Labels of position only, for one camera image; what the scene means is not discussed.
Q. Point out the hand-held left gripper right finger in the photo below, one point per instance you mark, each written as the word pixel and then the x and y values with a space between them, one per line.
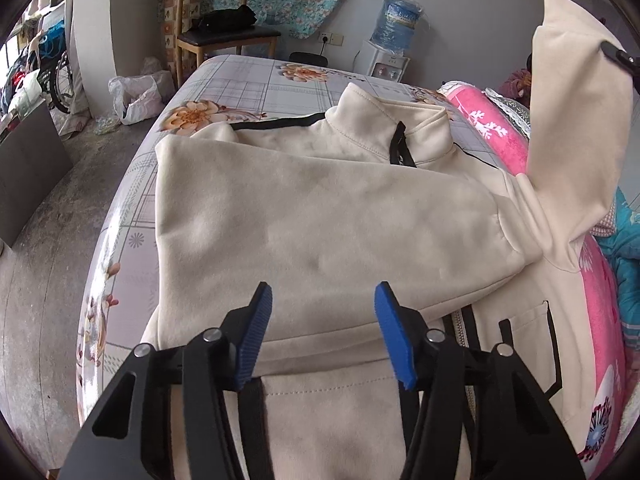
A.
pixel 397 340

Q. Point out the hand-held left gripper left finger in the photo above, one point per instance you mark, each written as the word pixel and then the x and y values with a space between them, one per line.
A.
pixel 255 340

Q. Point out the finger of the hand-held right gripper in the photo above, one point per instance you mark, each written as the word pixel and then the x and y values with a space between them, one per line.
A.
pixel 625 60

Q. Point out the cream jacket with black trim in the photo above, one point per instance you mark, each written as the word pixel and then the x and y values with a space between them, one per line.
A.
pixel 325 210

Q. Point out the lace trimmed pillow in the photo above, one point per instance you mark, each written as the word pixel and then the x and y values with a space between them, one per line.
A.
pixel 507 110

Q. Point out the blue patterned quilt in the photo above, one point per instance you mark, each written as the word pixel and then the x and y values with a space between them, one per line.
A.
pixel 625 260

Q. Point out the pink floral quilt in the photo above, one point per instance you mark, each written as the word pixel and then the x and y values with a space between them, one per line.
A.
pixel 600 310

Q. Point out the blue water bottle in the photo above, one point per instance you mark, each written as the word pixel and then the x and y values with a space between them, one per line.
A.
pixel 397 22

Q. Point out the white water dispenser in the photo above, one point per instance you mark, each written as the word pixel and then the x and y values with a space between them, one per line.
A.
pixel 380 65

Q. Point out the bed with floral checked sheet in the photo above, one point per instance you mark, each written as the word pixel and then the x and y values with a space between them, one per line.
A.
pixel 240 85

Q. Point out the clear plastic wrapper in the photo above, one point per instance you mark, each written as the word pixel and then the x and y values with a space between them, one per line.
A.
pixel 107 126

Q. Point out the white plastic bag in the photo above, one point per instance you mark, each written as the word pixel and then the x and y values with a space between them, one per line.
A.
pixel 140 100

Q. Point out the grey cabinet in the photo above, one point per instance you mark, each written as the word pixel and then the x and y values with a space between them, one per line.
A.
pixel 30 170

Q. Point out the black stool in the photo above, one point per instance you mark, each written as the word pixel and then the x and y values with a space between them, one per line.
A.
pixel 307 58

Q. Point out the wooden chair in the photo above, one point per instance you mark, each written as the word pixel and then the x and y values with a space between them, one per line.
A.
pixel 225 40

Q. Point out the black bag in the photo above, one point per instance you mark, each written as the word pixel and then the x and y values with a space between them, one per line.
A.
pixel 225 19

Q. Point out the wheelchair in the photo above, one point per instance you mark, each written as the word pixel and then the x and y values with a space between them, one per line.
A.
pixel 60 80

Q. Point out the patterned cardboard box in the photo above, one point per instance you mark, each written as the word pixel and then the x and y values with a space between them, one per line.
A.
pixel 169 15

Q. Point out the wall socket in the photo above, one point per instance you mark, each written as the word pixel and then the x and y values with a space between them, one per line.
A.
pixel 331 38

